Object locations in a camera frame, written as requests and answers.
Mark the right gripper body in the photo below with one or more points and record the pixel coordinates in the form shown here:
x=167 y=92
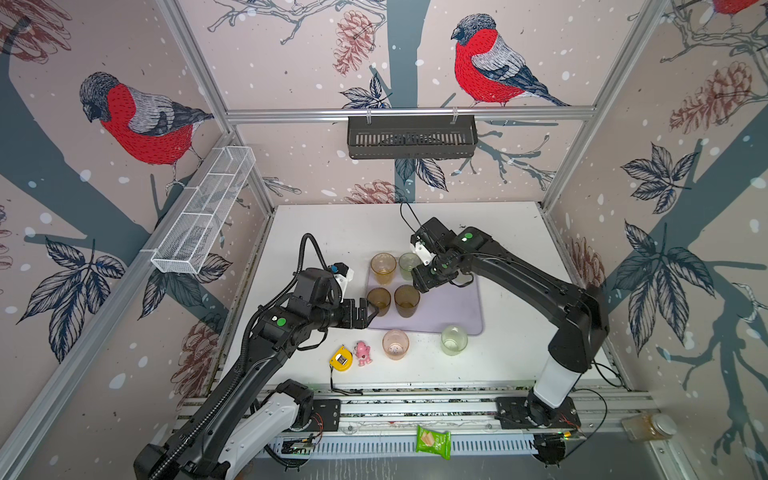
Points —
x=432 y=274

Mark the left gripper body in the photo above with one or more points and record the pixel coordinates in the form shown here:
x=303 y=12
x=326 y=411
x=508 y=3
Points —
x=334 y=313

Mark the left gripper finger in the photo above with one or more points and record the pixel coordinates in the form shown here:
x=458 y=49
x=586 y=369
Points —
x=362 y=321
x=364 y=306

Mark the brown textured glass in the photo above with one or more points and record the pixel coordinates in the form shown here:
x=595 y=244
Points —
x=379 y=300

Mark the green clear glass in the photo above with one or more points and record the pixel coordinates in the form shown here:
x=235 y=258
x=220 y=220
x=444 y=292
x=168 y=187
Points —
x=407 y=262

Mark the olive brown glass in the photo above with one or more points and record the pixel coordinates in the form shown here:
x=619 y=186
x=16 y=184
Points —
x=406 y=299

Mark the yellow clear glass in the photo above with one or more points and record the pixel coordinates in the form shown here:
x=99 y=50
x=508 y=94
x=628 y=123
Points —
x=383 y=265

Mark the light green textured glass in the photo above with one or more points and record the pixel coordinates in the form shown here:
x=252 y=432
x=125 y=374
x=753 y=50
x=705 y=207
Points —
x=454 y=340

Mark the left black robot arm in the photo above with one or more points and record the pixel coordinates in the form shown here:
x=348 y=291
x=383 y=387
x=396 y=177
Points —
x=233 y=426

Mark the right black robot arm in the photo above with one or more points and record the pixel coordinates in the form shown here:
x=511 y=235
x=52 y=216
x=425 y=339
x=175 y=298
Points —
x=576 y=312

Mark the lilac plastic tray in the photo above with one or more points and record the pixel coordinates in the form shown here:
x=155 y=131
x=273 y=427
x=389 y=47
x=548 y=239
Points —
x=437 y=309

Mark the pink toy figure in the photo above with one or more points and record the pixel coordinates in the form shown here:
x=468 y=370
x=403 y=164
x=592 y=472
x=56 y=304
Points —
x=362 y=352

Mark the pink textured glass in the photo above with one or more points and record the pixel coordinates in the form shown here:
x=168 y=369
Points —
x=395 y=344

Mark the yellow tape measure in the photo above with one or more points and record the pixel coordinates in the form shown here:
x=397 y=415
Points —
x=342 y=359

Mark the green snack packet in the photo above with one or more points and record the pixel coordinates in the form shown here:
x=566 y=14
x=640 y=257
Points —
x=432 y=442

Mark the plastic jar with lid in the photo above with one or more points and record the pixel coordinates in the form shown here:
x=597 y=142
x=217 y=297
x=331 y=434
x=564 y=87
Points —
x=649 y=427

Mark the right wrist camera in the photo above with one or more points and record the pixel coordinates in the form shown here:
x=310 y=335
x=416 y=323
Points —
x=419 y=248

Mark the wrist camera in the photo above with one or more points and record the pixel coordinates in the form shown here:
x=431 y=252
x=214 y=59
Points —
x=419 y=248
x=343 y=275

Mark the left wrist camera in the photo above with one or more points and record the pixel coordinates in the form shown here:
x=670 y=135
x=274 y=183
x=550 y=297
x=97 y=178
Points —
x=343 y=275

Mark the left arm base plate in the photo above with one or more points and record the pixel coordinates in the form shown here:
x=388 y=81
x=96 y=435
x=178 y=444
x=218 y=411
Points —
x=325 y=415

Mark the aluminium rail frame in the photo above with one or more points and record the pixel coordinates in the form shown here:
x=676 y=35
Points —
x=384 y=424

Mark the black wall basket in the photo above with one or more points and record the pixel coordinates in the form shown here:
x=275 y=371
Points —
x=435 y=137

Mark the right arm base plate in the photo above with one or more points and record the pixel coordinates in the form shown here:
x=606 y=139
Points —
x=523 y=413

